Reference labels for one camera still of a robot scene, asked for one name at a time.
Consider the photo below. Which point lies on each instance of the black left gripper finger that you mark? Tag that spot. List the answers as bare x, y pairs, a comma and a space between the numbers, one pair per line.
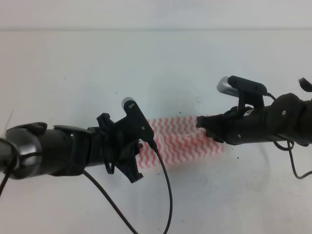
130, 149
130, 170

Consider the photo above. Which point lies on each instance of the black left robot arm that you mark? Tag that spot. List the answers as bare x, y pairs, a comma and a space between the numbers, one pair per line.
63, 150

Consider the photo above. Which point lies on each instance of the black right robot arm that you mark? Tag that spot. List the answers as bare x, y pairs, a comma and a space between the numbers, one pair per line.
287, 118

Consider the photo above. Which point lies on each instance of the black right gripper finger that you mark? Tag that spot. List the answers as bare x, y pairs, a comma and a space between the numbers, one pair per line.
216, 134
214, 124

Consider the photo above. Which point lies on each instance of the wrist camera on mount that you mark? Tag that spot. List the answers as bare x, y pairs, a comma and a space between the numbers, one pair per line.
249, 92
136, 119

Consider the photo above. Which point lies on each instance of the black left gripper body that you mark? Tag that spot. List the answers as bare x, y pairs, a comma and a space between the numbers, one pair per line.
107, 140

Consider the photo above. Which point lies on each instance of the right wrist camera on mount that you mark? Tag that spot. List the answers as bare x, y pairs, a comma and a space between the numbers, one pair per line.
249, 92

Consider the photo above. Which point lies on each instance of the pink white wavy striped towel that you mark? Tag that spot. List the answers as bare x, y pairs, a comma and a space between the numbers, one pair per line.
179, 140

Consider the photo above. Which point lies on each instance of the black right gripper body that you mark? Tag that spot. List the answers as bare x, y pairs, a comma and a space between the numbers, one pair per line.
250, 126

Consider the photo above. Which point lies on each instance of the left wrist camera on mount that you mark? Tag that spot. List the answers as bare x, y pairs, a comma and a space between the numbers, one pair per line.
136, 119

